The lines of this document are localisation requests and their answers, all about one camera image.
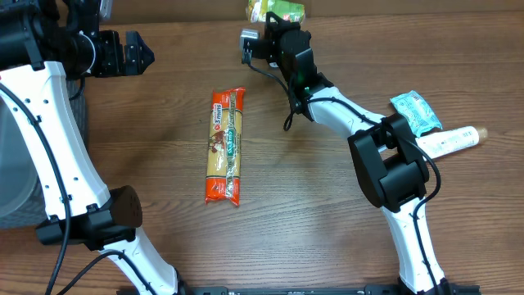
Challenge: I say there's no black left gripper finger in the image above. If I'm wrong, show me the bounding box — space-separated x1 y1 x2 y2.
124 31 155 61
124 57 155 76

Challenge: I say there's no orange spaghetti packet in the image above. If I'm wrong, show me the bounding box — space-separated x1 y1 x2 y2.
205 87 246 207

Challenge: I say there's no light blue wipes packet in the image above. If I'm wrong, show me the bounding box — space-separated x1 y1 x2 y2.
390 90 443 137

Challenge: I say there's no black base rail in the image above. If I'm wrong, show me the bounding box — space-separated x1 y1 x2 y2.
115 284 482 295

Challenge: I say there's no white tube with gold cap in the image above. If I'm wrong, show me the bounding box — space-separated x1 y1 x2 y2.
416 126 488 159

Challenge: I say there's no green snack packet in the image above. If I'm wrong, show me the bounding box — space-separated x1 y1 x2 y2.
246 0 305 23

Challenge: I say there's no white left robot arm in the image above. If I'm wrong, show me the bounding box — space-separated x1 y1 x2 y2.
1 0 190 294

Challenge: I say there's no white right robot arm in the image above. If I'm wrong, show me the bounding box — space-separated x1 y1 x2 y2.
242 11 446 294

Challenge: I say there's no grey plastic lattice basket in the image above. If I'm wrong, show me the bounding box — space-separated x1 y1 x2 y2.
0 79 89 229

